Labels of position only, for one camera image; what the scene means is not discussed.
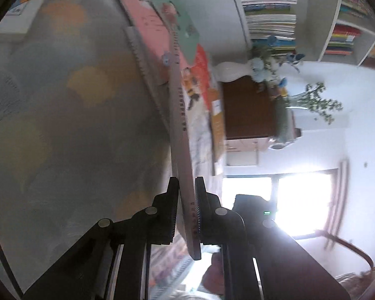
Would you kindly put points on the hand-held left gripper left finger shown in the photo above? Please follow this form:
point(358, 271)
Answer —
point(174, 209)

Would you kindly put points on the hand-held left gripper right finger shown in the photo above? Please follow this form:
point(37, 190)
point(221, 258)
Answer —
point(199, 209)

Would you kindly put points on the thin book with pink spine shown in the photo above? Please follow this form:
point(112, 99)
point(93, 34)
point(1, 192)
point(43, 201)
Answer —
point(182, 150)

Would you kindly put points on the white book yellow-robed figure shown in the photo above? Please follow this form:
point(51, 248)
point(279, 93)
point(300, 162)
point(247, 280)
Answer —
point(192, 90)

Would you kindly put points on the pale teal book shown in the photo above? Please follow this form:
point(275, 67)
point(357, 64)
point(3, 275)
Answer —
point(178, 18)

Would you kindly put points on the large pink book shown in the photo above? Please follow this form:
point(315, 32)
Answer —
point(143, 15)

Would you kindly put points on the row of pale shelf books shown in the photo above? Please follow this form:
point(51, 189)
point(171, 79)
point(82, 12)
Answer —
point(268, 12)

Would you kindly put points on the row of colourful shelf books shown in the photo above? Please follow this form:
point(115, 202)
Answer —
point(347, 34)

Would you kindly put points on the bright window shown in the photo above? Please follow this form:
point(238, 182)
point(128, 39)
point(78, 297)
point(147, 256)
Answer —
point(300, 200)

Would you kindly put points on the glass vase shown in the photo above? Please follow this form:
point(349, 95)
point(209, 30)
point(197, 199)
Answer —
point(284, 125)

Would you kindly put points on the brown wooden cabinet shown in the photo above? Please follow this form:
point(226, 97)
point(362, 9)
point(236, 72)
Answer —
point(250, 112)

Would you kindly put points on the brown wooden chair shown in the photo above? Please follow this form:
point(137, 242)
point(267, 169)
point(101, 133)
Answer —
point(353, 245)

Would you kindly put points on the green plant sprigs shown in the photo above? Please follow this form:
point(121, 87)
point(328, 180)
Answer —
point(318, 103)

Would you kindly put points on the white vase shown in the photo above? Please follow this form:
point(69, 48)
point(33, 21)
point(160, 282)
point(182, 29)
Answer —
point(231, 70)

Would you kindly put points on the grey cloud-pattern table mat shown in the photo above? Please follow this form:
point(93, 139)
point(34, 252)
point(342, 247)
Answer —
point(65, 115)

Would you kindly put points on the white bookshelf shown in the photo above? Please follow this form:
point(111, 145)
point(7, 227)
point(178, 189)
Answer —
point(318, 22)

